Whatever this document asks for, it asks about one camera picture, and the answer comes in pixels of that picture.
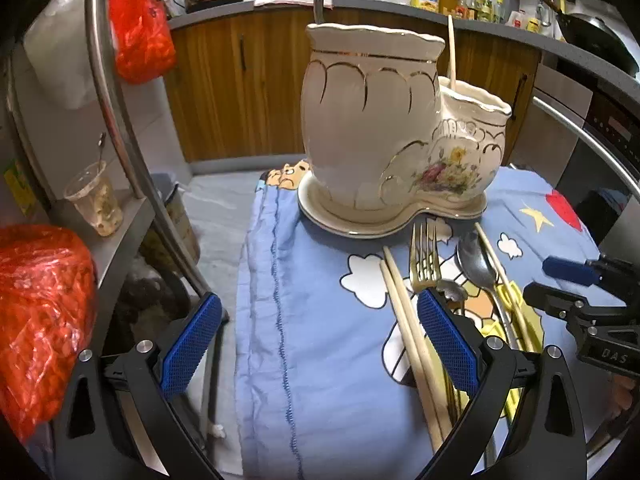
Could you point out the metal shelf rack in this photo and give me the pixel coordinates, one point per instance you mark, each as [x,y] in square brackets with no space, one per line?
[107,85]

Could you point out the red plastic bag lower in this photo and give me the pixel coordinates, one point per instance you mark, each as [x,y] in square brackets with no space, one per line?
[40,310]

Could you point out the clear plastic cup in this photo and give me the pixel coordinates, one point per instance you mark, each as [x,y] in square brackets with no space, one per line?
[97,205]

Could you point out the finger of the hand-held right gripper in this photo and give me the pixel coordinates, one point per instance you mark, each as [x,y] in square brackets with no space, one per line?
[570,270]
[550,299]

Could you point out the long wooden chopstick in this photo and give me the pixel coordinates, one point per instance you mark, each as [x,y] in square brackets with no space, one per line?
[451,55]

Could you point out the white plastic bag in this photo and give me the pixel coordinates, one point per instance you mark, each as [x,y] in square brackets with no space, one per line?
[65,60]

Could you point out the stainless steel oven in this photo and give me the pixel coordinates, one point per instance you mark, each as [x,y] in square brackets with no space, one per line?
[615,130]

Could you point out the row of condiment bottles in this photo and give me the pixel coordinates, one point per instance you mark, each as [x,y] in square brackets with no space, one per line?
[482,10]

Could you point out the hanging red plastic bag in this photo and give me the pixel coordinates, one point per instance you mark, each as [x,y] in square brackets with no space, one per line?
[140,35]

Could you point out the blue cartoon printed cloth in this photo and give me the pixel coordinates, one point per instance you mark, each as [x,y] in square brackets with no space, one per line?
[320,310]

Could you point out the black wok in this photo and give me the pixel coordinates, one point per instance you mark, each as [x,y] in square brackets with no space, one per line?
[595,35]

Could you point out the gold fork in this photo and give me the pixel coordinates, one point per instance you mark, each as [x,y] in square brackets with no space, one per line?
[424,265]

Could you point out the white floral ceramic utensil holder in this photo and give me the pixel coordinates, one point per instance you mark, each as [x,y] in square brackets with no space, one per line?
[360,125]

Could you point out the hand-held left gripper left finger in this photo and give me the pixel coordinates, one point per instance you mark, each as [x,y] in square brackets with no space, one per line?
[192,345]

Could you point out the white yellow-label bottle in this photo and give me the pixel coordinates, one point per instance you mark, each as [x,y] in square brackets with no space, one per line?
[532,22]

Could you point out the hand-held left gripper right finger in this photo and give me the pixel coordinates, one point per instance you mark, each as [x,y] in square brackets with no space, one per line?
[447,345]

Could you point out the yellow training chopsticks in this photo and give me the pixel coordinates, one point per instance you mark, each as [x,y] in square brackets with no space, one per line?
[507,290]

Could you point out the wooden kitchen cabinet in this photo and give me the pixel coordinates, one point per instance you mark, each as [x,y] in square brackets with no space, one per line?
[250,85]

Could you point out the silver spoon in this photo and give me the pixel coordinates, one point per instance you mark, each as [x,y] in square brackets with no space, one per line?
[475,265]

